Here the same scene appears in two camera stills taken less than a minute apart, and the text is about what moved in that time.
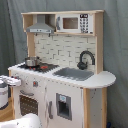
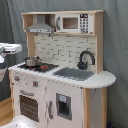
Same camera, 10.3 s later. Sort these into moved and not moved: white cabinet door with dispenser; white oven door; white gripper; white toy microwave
Moved: white gripper
Not moved: white cabinet door with dispenser; white oven door; white toy microwave
